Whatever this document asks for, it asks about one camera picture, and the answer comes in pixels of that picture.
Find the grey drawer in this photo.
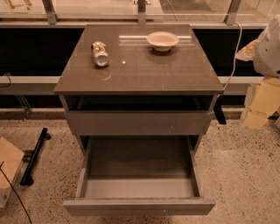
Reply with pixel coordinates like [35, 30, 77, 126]
[65, 111, 214, 136]
[63, 136, 215, 216]

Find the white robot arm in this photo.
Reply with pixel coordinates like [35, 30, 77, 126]
[236, 15, 280, 135]

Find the grey drawer cabinet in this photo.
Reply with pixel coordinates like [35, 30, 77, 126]
[54, 24, 223, 150]

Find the grey top drawer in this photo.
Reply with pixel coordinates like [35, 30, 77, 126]
[65, 111, 214, 136]

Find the white bowl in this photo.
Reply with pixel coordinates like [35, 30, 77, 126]
[146, 31, 179, 52]

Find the crushed silver can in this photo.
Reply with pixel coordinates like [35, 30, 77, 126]
[91, 41, 109, 67]

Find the black bar with wheels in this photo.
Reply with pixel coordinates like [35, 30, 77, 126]
[20, 128, 51, 186]

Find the wooden box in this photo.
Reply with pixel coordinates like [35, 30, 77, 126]
[0, 136, 24, 209]

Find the white cable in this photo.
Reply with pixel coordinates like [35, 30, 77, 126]
[222, 21, 243, 91]

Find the metal window rail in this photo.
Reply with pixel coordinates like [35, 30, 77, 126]
[0, 76, 263, 95]

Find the black cable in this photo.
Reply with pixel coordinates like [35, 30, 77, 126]
[0, 160, 33, 224]

